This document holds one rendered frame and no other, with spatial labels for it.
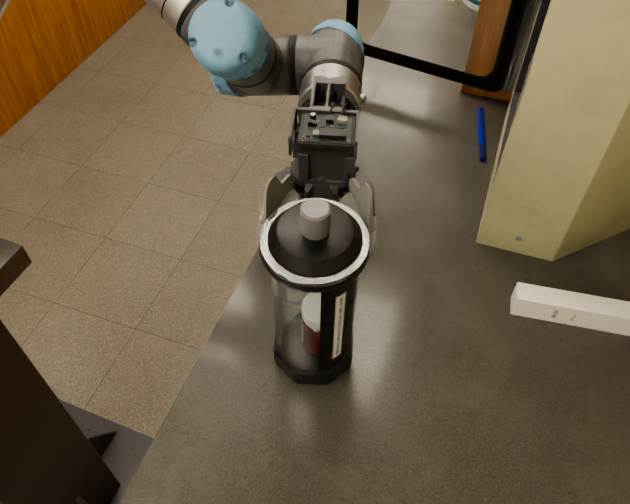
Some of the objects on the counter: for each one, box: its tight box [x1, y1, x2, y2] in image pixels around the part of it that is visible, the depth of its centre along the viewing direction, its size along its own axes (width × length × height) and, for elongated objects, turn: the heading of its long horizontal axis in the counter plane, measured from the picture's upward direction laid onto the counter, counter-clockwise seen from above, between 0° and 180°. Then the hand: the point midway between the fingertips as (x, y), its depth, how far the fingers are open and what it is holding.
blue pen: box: [477, 107, 487, 162], centre depth 103 cm, size 1×14×1 cm, turn 172°
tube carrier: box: [259, 198, 371, 373], centre depth 65 cm, size 11×11×21 cm
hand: (315, 252), depth 59 cm, fingers closed on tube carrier, 9 cm apart
